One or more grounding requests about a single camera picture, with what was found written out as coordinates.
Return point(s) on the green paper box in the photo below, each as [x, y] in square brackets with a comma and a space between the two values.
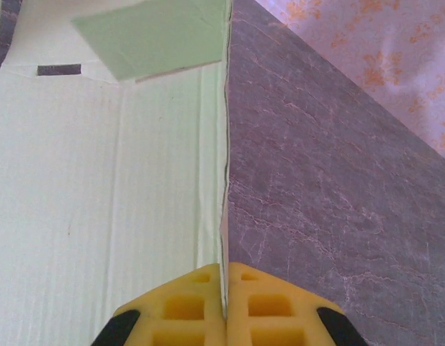
[100, 162]

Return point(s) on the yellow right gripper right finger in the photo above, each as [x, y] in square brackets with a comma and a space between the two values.
[273, 310]

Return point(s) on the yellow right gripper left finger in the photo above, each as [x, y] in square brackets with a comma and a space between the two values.
[179, 310]

